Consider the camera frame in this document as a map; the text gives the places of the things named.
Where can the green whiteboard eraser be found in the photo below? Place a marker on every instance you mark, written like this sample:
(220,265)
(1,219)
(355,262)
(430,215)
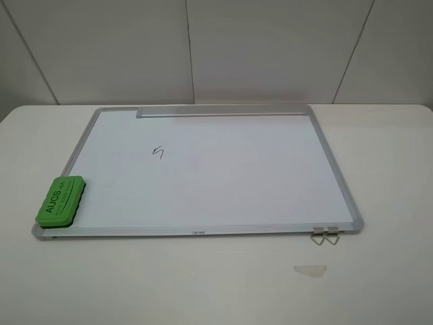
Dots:
(61,202)

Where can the aluminium framed whiteboard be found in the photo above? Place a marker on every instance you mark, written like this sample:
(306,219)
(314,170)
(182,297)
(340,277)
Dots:
(206,170)

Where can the left metal hanging clip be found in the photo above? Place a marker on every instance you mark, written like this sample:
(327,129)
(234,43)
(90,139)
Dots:
(318,236)

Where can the metal hanging clip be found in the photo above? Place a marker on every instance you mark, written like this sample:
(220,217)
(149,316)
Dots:
(332,235)
(318,236)

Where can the right metal hanging clip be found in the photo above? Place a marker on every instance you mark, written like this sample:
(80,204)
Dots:
(332,235)

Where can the clear tape piece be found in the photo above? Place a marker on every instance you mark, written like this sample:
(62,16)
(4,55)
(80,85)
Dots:
(312,271)

